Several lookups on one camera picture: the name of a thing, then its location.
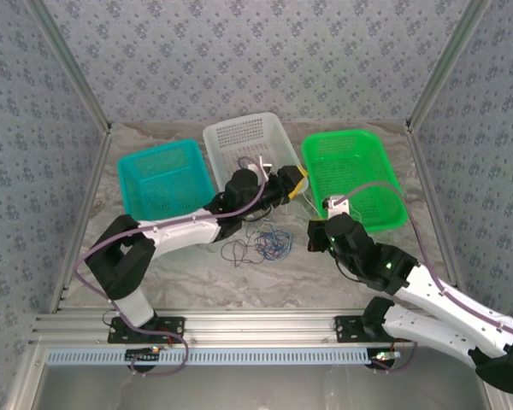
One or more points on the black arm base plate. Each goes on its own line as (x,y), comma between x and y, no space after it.
(346,331)
(171,326)

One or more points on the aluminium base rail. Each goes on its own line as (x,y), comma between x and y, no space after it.
(261,326)

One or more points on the green plastic basket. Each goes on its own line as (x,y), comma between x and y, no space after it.
(355,162)

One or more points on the small controller board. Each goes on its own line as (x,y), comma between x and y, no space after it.
(143,355)
(385,356)

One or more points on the teal plastic basket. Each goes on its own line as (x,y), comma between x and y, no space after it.
(162,179)

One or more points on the white plastic basket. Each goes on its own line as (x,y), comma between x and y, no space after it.
(239,136)

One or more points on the aluminium side rail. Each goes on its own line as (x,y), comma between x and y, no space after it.
(436,213)
(84,213)

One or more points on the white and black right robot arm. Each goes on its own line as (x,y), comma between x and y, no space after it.
(453,307)

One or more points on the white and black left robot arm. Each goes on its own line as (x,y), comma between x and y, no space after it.
(179,230)

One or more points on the aluminium frame post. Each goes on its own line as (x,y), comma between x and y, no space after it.
(445,64)

